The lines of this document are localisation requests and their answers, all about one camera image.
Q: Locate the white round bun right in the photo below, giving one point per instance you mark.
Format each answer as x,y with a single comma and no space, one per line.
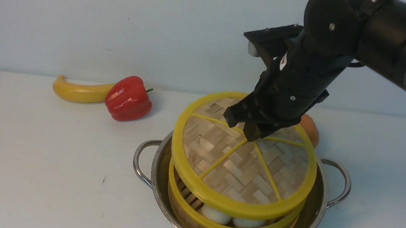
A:
244,223

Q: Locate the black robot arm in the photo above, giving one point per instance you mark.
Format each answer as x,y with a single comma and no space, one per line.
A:
373,32

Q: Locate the brown potato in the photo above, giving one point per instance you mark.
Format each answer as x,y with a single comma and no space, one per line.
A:
311,129

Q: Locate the bamboo steamer basket yellow rim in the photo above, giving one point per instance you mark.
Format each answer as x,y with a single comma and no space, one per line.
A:
187,208

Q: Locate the stainless steel two-handled pot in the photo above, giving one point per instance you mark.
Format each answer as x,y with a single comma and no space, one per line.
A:
309,217

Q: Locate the red plastic bell pepper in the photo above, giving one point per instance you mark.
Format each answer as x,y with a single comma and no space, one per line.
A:
128,100

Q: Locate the white round bun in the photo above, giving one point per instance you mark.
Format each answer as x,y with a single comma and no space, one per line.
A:
244,223
214,215

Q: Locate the woven bamboo steamer lid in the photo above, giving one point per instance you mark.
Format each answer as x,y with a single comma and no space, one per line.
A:
263,179

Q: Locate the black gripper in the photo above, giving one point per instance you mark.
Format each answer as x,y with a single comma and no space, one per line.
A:
288,90

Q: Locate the white round bun left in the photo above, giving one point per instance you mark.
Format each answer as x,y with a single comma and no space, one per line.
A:
214,215

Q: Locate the yellow plastic banana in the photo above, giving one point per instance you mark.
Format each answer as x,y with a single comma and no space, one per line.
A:
78,93

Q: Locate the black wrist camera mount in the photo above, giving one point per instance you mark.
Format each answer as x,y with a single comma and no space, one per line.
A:
270,43

